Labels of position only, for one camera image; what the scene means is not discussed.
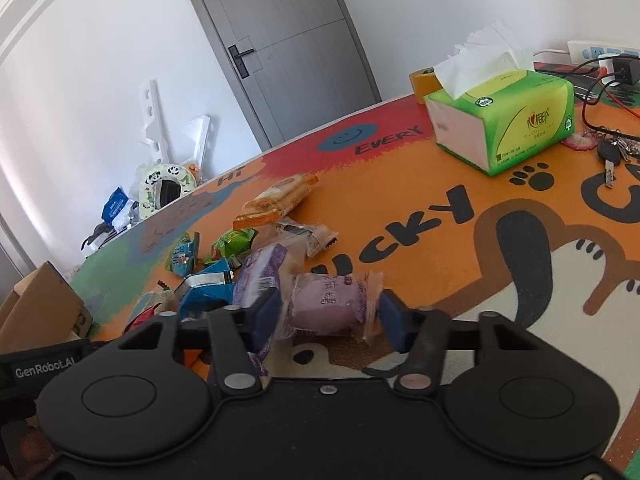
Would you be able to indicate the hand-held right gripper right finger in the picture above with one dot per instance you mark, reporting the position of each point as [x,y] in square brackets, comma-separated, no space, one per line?
[394,322]

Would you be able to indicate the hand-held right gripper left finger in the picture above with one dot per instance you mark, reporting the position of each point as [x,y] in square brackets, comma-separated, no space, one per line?
[266,317]

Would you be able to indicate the purple snack packet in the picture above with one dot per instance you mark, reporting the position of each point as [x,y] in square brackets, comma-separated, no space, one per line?
[325,305]
[260,272]

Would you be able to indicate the blue and silver snack packet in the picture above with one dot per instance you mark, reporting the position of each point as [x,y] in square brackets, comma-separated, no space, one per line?
[205,295]

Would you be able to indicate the cardboard box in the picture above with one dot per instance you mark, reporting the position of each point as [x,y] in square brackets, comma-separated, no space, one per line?
[40,305]

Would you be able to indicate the red snack packet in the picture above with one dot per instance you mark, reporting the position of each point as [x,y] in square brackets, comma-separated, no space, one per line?
[145,316]

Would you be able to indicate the colourful printed table mat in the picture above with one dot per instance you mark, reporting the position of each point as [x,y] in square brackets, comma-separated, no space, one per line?
[435,270]

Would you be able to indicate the clear wrapped snack packet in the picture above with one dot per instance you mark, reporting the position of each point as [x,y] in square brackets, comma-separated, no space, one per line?
[310,237]

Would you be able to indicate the green and blue snack packet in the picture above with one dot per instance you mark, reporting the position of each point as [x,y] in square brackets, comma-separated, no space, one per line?
[182,255]

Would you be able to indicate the beige snack packet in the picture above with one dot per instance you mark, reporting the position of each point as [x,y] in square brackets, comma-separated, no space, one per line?
[162,300]

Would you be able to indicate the long orange snack packet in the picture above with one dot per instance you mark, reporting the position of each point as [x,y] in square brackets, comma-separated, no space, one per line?
[280,195]

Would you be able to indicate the black metal rack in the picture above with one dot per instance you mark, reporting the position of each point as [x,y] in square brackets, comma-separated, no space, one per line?
[97,232]

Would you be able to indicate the blue plastic bag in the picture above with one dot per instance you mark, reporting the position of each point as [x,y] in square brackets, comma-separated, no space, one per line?
[116,205]

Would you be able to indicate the white board with holes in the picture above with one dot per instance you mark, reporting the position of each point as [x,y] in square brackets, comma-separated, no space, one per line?
[152,115]

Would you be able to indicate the green tissue box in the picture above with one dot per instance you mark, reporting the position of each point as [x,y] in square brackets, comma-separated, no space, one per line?
[515,120]

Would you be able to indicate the yellow tape roll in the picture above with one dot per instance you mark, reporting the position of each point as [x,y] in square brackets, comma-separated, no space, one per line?
[420,85]

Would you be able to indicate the grey door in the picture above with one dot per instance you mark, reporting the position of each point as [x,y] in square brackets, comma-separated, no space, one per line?
[290,60]

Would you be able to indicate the bunch of keys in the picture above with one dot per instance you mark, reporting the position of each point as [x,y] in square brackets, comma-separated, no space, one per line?
[610,152]

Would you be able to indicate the white power strip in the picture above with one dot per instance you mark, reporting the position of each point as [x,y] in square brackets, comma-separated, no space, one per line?
[582,50]

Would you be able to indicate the white plug adapter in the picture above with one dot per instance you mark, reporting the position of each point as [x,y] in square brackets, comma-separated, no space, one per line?
[607,67]

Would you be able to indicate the black plug adapter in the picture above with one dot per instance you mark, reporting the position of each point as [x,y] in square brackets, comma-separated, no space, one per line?
[626,70]

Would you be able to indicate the white bracket board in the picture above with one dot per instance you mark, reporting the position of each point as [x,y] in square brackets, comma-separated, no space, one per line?
[199,140]

